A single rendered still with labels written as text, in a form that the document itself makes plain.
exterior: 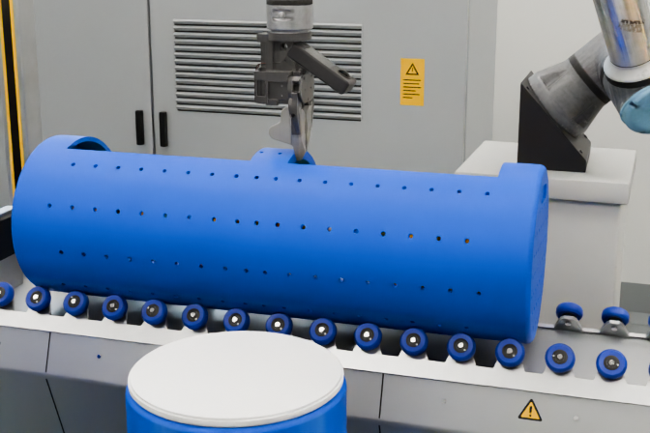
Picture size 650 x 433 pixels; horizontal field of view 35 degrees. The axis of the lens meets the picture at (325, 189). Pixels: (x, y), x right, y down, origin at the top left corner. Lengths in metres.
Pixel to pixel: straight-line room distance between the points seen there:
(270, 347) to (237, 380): 0.11
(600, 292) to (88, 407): 0.96
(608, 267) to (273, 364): 0.82
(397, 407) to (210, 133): 1.95
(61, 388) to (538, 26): 2.97
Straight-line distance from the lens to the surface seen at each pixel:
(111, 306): 1.79
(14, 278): 2.04
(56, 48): 3.68
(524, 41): 4.38
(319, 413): 1.26
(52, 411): 1.93
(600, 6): 1.78
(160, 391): 1.29
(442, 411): 1.63
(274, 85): 1.66
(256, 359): 1.37
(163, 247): 1.67
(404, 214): 1.55
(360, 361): 1.65
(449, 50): 3.14
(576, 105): 1.99
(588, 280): 1.98
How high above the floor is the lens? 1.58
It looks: 14 degrees down
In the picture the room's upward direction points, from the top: straight up
